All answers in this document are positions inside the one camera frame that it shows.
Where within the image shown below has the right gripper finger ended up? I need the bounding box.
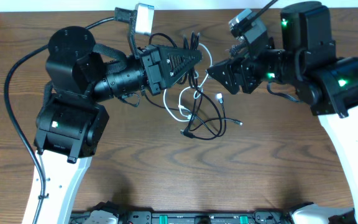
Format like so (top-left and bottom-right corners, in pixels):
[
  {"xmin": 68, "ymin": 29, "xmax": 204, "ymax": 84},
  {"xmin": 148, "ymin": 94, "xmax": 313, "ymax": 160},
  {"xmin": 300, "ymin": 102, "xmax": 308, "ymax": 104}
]
[
  {"xmin": 229, "ymin": 42, "xmax": 250, "ymax": 58},
  {"xmin": 207, "ymin": 59, "xmax": 239, "ymax": 95}
]

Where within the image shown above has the white cable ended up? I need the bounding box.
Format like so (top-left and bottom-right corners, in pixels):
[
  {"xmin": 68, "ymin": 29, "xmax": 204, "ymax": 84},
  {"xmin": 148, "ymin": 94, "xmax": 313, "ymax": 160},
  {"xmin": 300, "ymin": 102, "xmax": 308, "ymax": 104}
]
[{"xmin": 162, "ymin": 42, "xmax": 224, "ymax": 123}]

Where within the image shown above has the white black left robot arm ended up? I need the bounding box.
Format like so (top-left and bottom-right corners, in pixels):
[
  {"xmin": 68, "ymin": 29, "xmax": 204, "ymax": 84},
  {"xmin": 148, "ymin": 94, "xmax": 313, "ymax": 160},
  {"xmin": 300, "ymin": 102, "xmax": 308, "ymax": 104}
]
[{"xmin": 23, "ymin": 26, "xmax": 202, "ymax": 223}]

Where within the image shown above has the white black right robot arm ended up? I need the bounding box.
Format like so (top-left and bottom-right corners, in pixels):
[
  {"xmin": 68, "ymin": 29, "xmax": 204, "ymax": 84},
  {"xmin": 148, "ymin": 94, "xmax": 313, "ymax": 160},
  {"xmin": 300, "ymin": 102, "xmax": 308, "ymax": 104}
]
[{"xmin": 207, "ymin": 1, "xmax": 358, "ymax": 223}]

